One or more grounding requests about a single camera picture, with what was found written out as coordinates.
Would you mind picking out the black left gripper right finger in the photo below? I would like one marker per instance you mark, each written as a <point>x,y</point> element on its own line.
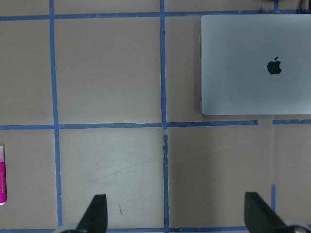
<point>258,215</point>

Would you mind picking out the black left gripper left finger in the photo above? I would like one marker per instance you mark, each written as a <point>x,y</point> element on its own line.
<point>94,219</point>

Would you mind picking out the pink highlighter pen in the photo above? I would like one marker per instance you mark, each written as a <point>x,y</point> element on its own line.
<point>3,192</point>

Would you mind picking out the grey closed laptop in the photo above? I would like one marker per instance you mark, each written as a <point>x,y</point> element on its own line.
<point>255,65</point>

